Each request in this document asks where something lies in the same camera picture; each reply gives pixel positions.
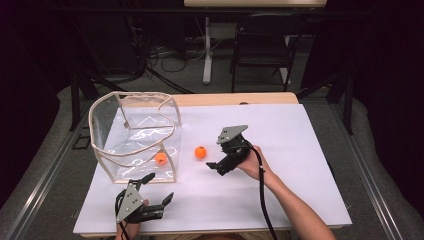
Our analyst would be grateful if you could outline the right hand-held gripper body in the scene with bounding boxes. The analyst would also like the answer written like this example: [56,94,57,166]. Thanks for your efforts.
[216,124,253,171]

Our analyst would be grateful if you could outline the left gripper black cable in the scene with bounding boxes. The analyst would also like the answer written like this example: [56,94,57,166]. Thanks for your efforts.
[114,189,133,240]

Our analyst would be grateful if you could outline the white desk leg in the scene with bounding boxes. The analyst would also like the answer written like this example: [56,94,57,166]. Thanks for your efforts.
[202,16,214,85]

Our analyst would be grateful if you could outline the aluminium floor rail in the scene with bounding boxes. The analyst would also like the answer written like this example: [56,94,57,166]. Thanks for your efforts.
[328,98,405,240]
[0,99,96,240]

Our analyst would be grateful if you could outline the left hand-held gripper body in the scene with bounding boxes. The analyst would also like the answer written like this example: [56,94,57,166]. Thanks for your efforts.
[114,179,166,224]

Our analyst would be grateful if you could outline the person's left hand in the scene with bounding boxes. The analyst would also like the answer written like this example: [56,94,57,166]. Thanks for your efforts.
[115,199,150,237]

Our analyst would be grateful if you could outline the wooden table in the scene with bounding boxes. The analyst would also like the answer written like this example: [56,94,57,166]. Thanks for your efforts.
[79,92,346,239]

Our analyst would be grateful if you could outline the black chair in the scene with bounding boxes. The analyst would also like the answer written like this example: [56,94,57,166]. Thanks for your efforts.
[229,13,308,93]

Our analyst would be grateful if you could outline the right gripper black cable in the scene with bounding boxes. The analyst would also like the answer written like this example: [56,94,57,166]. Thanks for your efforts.
[243,141,279,240]

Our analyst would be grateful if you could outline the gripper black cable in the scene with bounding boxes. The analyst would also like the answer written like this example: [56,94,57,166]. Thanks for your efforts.
[243,141,279,240]
[114,189,133,240]

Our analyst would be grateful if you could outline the clear plastic storage bag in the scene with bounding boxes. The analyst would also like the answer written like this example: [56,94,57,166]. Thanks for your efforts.
[88,91,183,185]

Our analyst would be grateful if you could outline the person's right hand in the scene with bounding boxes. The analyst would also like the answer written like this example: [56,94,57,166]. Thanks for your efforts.
[237,144,274,183]

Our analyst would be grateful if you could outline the tangle of floor cables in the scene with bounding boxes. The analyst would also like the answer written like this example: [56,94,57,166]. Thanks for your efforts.
[146,33,208,74]

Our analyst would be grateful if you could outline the white table board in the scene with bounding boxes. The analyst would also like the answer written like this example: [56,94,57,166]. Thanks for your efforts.
[72,103,353,235]

